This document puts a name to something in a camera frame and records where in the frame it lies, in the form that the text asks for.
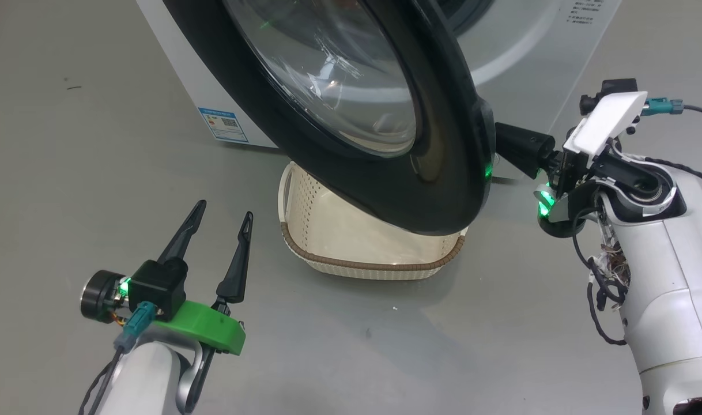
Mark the black left gripper motor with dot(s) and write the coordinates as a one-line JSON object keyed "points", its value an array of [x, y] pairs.
{"points": [[100, 295]]}

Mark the cream perforated laundry basket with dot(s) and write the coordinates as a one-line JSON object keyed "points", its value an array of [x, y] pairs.
{"points": [[351, 242]]}

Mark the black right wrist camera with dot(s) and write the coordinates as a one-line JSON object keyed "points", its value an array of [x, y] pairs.
{"points": [[616, 86]]}

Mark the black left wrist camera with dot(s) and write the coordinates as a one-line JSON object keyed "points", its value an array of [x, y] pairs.
{"points": [[155, 285]]}

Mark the white front-load washing machine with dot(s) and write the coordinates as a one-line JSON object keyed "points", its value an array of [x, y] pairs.
{"points": [[195, 75]]}

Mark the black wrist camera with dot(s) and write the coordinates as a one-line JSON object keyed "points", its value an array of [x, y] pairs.
{"points": [[616, 86], [155, 285]]}

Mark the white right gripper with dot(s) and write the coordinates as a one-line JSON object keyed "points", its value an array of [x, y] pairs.
{"points": [[607, 124]]}

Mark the black washing machine door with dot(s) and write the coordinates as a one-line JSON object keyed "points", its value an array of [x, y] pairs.
{"points": [[443, 190]]}

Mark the blue energy label sticker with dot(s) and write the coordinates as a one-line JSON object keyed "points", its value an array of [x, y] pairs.
{"points": [[224, 124]]}

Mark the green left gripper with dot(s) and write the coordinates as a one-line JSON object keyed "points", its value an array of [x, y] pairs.
{"points": [[212, 328]]}

